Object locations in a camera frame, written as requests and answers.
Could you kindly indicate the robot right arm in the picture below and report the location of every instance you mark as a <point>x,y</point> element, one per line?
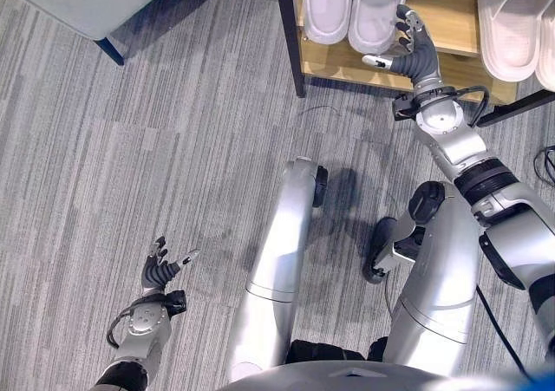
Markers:
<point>490,183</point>

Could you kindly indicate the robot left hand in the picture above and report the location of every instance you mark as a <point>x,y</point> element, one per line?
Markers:
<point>157,269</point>

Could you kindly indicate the robot right leg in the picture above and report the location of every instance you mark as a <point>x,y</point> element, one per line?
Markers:
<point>433,274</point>

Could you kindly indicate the wooden shoe rack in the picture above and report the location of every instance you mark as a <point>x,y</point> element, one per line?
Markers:
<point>438,40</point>

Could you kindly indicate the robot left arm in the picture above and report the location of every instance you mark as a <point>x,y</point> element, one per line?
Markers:
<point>134,339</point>

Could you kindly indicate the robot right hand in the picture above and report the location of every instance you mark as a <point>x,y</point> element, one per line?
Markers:
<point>417,59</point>

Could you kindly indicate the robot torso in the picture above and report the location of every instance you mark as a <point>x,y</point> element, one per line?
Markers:
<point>347,376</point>

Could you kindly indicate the grey closed-toe slipper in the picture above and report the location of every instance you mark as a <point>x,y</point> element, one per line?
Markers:
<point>327,5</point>
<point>373,9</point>

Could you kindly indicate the white open-toe slipper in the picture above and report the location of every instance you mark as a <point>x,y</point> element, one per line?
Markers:
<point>513,22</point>
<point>547,48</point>

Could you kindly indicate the grey upholstered sofa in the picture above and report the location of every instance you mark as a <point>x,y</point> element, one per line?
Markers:
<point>82,1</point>

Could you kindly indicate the robot leg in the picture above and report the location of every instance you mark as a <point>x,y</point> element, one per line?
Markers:
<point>433,274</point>
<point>277,274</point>

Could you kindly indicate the robot left leg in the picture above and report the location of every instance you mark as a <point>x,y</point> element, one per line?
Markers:
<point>277,274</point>

